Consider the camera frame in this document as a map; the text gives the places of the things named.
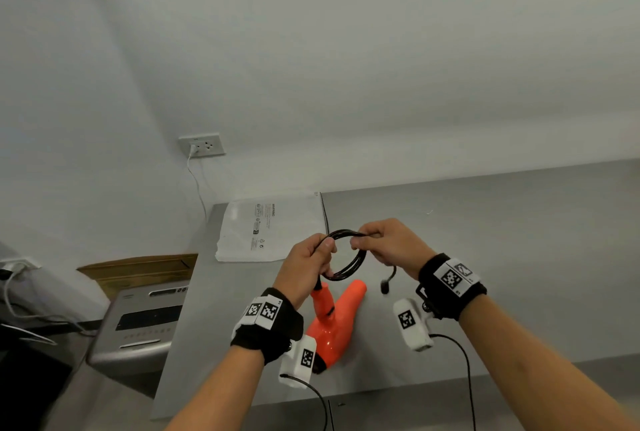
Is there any person's right hand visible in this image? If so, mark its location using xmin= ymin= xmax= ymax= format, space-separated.
xmin=349 ymin=218 xmax=436 ymax=281

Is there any person's left hand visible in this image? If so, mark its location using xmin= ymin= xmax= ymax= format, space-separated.
xmin=272 ymin=233 xmax=337 ymax=311

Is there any black power cord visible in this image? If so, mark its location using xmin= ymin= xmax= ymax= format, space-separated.
xmin=312 ymin=229 xmax=399 ymax=296

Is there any person's left forearm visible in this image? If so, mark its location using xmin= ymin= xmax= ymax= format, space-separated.
xmin=165 ymin=345 xmax=281 ymax=431

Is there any person's right forearm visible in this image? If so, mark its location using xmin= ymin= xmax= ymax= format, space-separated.
xmin=457 ymin=293 xmax=640 ymax=431

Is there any white plastic bag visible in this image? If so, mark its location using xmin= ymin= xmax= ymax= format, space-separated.
xmin=215 ymin=191 xmax=331 ymax=263

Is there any orange hair dryer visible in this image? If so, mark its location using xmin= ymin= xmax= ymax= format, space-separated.
xmin=304 ymin=280 xmax=368 ymax=375

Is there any black left wristband with markers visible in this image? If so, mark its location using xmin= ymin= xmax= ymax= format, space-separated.
xmin=230 ymin=288 xmax=305 ymax=365

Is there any black wristband with markers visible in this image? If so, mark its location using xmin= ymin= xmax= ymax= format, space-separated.
xmin=230 ymin=288 xmax=305 ymax=365
xmin=416 ymin=253 xmax=488 ymax=321

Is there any black right wristband with markers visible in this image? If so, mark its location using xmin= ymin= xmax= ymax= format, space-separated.
xmin=416 ymin=253 xmax=488 ymax=321

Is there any brown cardboard box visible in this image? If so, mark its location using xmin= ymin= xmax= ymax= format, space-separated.
xmin=76 ymin=254 xmax=199 ymax=301

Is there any grey paper shredder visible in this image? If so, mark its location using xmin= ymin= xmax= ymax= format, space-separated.
xmin=86 ymin=280 xmax=190 ymax=378

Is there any white power strip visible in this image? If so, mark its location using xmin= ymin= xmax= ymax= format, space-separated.
xmin=0 ymin=257 xmax=42 ymax=282

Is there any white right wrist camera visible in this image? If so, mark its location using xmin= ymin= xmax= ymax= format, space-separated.
xmin=392 ymin=298 xmax=435 ymax=352

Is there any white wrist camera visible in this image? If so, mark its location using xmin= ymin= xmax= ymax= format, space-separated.
xmin=392 ymin=298 xmax=435 ymax=352
xmin=278 ymin=335 xmax=318 ymax=390

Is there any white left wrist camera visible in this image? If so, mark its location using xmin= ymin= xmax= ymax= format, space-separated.
xmin=278 ymin=335 xmax=318 ymax=390

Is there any white plug with cable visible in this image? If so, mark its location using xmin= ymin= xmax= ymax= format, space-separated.
xmin=186 ymin=144 xmax=209 ymax=222

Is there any black left camera cable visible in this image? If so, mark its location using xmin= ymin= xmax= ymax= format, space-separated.
xmin=280 ymin=373 xmax=332 ymax=431

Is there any black camera cable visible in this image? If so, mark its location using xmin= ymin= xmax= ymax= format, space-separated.
xmin=280 ymin=373 xmax=332 ymax=431
xmin=428 ymin=333 xmax=477 ymax=431

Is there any white wall outlet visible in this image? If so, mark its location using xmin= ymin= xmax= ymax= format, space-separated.
xmin=178 ymin=133 xmax=226 ymax=159

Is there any black right camera cable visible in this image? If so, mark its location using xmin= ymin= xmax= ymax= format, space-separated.
xmin=428 ymin=333 xmax=477 ymax=431

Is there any white power strip cable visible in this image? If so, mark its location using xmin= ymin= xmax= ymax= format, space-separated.
xmin=2 ymin=266 xmax=98 ymax=337

